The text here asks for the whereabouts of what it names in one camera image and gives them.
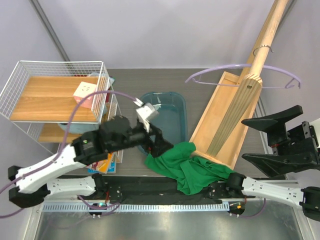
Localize white slotted cable duct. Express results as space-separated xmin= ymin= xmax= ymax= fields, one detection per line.
xmin=42 ymin=201 xmax=230 ymax=213

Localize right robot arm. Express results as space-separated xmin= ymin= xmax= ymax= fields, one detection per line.
xmin=225 ymin=105 xmax=320 ymax=221

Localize white wire shelf rack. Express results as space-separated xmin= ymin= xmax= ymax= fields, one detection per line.
xmin=0 ymin=60 xmax=110 ymax=154

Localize pink white cube socket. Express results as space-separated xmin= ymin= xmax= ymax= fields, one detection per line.
xmin=73 ymin=81 xmax=97 ymax=109

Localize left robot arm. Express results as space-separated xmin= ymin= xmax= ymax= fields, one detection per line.
xmin=8 ymin=115 xmax=173 ymax=209

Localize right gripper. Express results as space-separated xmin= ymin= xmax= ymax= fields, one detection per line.
xmin=237 ymin=102 xmax=320 ymax=175

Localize teal plastic basin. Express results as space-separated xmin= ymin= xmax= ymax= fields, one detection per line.
xmin=140 ymin=92 xmax=188 ymax=145

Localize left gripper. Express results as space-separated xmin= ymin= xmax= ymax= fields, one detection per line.
xmin=109 ymin=119 xmax=175 ymax=158

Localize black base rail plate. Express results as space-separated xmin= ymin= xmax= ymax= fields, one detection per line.
xmin=47 ymin=174 xmax=256 ymax=205

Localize colourful children's book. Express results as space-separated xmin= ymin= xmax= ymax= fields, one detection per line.
xmin=87 ymin=153 xmax=118 ymax=174

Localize wooden clothes rack stand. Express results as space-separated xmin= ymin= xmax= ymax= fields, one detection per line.
xmin=190 ymin=0 xmax=288 ymax=169

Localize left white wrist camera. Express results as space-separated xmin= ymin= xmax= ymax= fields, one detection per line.
xmin=134 ymin=98 xmax=159 ymax=133

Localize green tank top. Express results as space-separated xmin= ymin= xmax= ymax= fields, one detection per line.
xmin=144 ymin=142 xmax=235 ymax=196

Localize lilac plastic clothes hanger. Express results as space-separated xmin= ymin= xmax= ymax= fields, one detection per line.
xmin=184 ymin=63 xmax=303 ymax=89

